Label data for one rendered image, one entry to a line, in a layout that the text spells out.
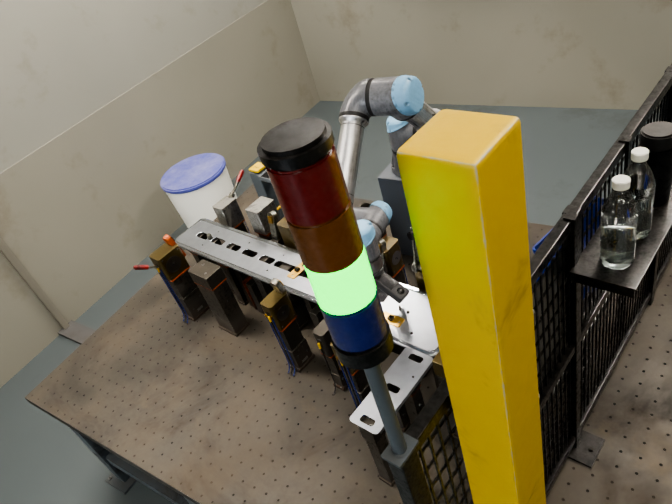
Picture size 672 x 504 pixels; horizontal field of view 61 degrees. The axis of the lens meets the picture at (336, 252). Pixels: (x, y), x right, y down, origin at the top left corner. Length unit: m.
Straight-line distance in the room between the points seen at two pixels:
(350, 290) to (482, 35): 4.35
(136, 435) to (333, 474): 0.80
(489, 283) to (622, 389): 1.37
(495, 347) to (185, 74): 4.17
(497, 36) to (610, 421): 3.47
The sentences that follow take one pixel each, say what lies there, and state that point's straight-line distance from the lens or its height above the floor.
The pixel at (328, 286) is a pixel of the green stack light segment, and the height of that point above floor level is 1.92.
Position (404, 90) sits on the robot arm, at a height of 1.59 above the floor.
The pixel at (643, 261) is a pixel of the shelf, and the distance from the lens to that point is 1.32.
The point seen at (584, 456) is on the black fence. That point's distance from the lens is 1.86.
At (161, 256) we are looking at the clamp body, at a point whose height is 1.06.
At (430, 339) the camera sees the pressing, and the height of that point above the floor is 1.00.
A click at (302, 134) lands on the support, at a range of 0.53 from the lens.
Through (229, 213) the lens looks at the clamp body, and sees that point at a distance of 2.58.
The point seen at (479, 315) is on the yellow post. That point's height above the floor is 1.78.
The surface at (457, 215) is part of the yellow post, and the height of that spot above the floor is 1.93.
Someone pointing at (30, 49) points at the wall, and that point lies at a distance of 4.08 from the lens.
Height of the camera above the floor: 2.30
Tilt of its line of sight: 37 degrees down
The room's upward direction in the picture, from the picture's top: 19 degrees counter-clockwise
